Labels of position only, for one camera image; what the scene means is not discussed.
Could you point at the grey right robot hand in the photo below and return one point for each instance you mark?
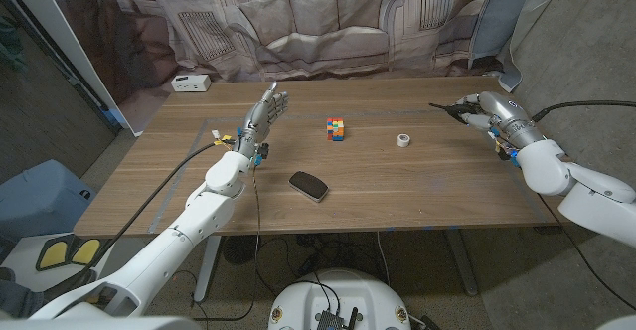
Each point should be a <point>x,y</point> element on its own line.
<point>512,118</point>

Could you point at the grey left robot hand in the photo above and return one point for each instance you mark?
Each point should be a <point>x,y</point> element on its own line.
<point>258,121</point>

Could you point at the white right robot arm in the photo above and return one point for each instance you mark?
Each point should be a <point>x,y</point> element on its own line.
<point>586,191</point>

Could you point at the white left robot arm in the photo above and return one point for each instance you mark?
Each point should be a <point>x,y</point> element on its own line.
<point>199,220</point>

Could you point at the white tape roll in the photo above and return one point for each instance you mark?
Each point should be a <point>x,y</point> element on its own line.
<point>403,140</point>

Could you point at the multicolour puzzle cube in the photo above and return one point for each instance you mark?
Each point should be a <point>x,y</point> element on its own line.
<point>335,129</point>

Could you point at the white power strip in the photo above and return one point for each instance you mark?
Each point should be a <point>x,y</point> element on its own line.
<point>190,83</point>

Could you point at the black whiteboard eraser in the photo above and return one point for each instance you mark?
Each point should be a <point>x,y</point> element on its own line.
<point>308,185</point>

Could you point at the printed sofa room backdrop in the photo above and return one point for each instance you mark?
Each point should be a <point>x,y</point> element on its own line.
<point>323,22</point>

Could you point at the black round floor fan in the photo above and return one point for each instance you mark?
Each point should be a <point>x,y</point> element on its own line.
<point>238,250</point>

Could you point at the white table leg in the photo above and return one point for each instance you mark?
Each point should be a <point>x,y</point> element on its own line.
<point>462,265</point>
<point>206,270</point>

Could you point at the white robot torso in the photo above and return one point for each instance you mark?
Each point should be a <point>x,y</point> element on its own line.
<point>367,295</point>

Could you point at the blue plastic bin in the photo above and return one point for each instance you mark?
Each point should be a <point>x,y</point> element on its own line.
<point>40,201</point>

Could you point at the black and yellow foot pedals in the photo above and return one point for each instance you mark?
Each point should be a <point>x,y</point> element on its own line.
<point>54,253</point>

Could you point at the white upright post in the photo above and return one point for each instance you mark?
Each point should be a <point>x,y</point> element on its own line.
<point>64,37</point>

